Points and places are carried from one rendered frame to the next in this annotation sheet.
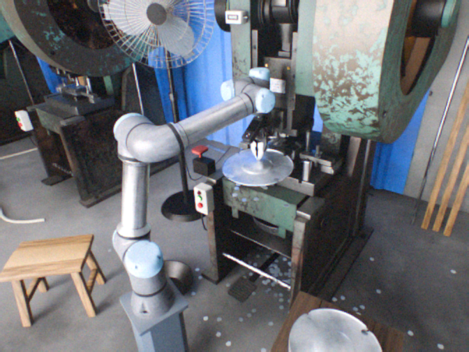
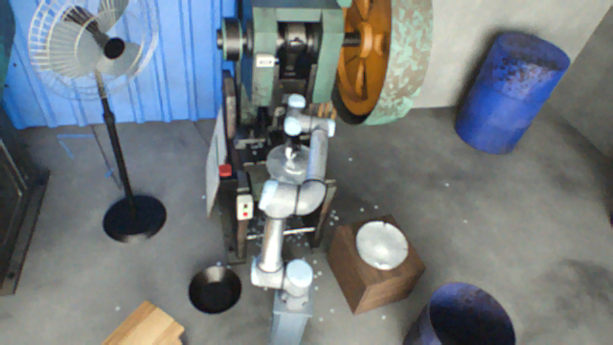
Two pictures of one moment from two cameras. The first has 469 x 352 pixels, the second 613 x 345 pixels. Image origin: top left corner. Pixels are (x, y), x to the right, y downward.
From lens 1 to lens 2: 1.46 m
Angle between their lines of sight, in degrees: 49
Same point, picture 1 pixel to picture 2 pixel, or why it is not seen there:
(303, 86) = (319, 98)
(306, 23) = (325, 59)
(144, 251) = (299, 268)
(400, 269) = not seen: hidden behind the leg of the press
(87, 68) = not seen: outside the picture
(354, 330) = (380, 228)
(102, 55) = not seen: outside the picture
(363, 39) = (409, 92)
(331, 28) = (393, 88)
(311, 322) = (363, 239)
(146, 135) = (313, 196)
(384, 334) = (386, 219)
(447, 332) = (373, 196)
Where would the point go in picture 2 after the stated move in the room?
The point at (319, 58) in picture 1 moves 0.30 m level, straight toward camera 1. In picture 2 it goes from (382, 103) to (437, 143)
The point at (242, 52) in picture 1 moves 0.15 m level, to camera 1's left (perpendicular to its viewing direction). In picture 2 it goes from (264, 82) to (240, 96)
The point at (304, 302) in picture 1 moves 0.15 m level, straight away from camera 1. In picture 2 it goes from (345, 231) to (329, 214)
